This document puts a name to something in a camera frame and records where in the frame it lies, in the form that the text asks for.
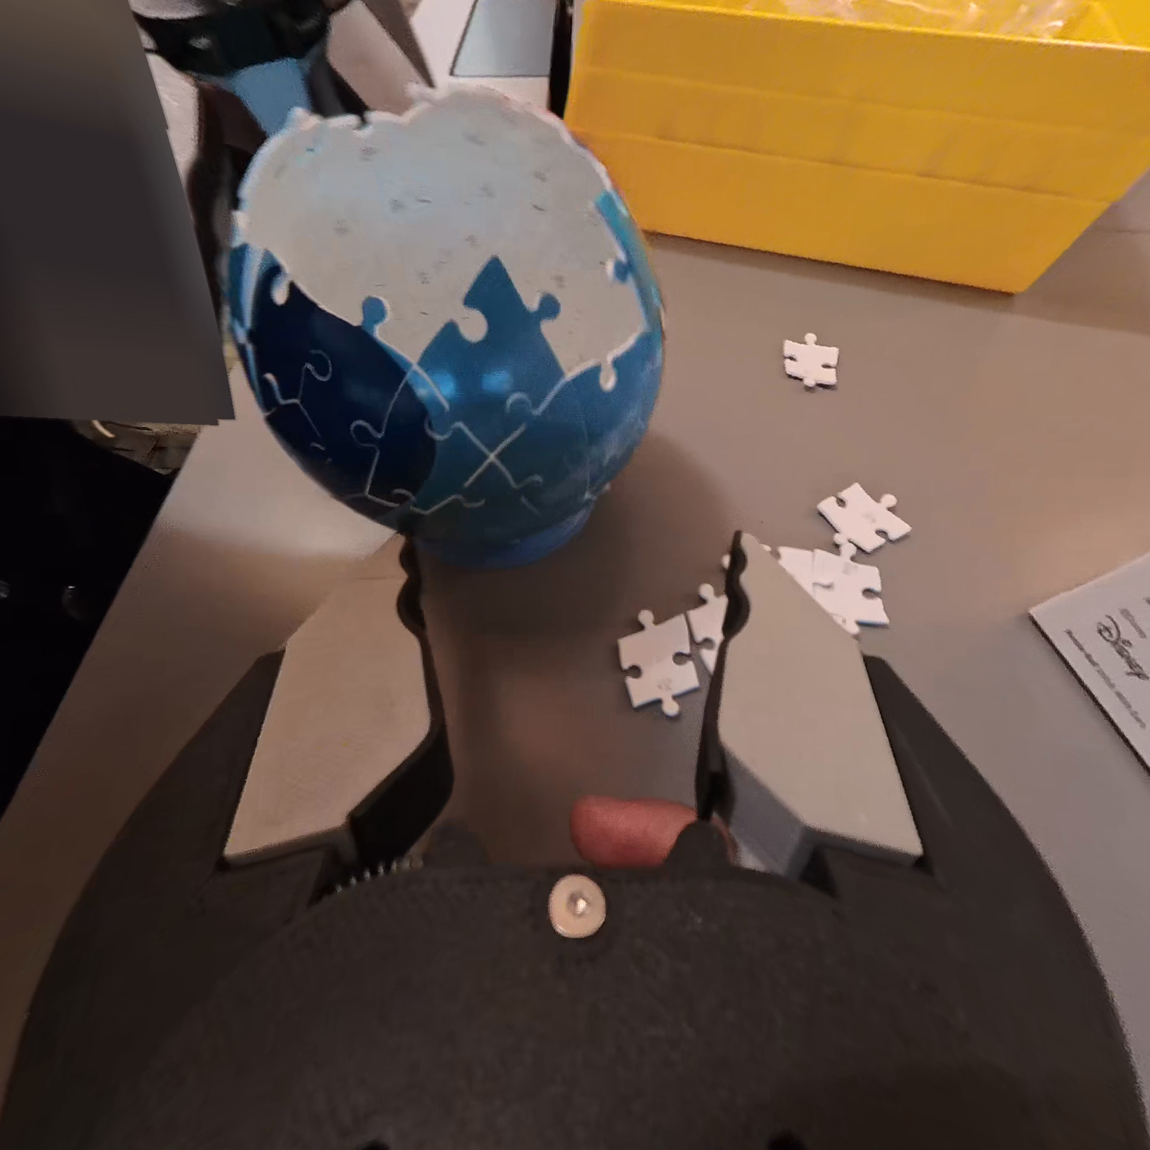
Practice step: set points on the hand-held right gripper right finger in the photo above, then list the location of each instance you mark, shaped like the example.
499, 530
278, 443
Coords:
808, 719

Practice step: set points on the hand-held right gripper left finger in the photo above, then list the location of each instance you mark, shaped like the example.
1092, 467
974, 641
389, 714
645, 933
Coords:
333, 719

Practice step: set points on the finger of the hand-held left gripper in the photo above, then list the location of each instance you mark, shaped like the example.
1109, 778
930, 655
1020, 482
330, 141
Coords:
377, 46

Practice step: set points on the blue puzzle ball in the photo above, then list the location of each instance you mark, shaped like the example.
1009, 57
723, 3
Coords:
432, 270

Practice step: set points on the cartoon printed puzzle box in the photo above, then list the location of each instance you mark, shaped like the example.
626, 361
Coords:
1105, 656

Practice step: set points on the person's right hand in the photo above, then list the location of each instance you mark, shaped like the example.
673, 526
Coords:
629, 831

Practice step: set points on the yellow plastic bin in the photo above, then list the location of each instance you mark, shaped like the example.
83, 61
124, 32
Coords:
853, 152

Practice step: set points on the clear plastic bag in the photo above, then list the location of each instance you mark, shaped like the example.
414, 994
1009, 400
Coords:
899, 14

